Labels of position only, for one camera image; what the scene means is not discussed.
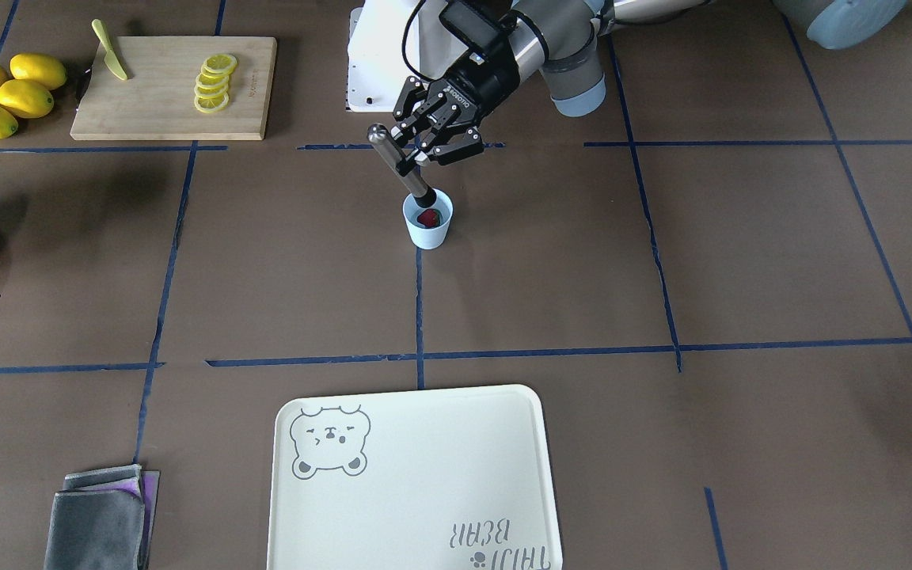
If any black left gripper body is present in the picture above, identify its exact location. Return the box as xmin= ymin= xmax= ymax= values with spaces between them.
xmin=393 ymin=44 xmax=521 ymax=145

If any steel muddler black tip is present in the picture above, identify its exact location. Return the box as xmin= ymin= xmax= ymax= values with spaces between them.
xmin=367 ymin=123 xmax=437 ymax=209

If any red strawberry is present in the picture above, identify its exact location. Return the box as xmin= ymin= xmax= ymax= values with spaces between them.
xmin=416 ymin=208 xmax=444 ymax=230

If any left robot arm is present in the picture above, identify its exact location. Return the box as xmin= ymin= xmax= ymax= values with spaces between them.
xmin=367 ymin=1 xmax=712 ymax=176

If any light blue plastic cup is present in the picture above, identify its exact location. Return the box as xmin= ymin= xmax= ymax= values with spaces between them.
xmin=401 ymin=188 xmax=454 ymax=250

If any lemon slice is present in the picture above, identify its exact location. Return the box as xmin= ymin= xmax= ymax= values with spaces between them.
xmin=193 ymin=93 xmax=230 ymax=113
xmin=200 ymin=53 xmax=238 ymax=77
xmin=196 ymin=72 xmax=230 ymax=90
xmin=193 ymin=83 xmax=229 ymax=100

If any bamboo cutting board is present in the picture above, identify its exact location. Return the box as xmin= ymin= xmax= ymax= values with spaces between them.
xmin=71 ymin=36 xmax=276 ymax=141

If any yellow-green plastic knife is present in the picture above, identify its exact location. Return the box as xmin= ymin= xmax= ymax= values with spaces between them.
xmin=91 ymin=19 xmax=129 ymax=81

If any purple folded cloth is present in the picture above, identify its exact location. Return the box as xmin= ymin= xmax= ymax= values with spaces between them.
xmin=117 ymin=470 xmax=162 ymax=569

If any grey folded cloth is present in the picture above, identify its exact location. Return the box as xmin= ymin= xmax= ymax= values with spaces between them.
xmin=44 ymin=463 xmax=147 ymax=569

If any cream bear serving tray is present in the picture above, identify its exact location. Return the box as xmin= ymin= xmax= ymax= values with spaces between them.
xmin=265 ymin=385 xmax=564 ymax=569

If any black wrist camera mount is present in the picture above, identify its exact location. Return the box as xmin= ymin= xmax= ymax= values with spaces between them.
xmin=439 ymin=1 xmax=504 ymax=60

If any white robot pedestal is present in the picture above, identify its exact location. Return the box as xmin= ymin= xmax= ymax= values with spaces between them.
xmin=345 ymin=1 xmax=468 ymax=113

